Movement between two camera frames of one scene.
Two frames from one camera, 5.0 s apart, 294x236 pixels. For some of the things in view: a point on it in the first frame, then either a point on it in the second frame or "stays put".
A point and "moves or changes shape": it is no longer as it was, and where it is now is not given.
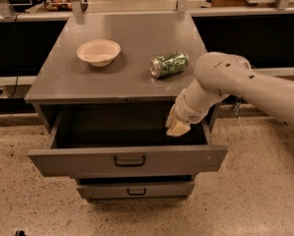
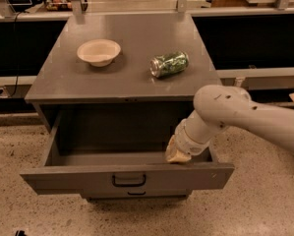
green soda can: [168, 63] stays put
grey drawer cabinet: [105, 86] stays put
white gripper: [188, 111] -> [189, 141]
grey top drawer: [122, 139] moves or changes shape
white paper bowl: [99, 52] stays put
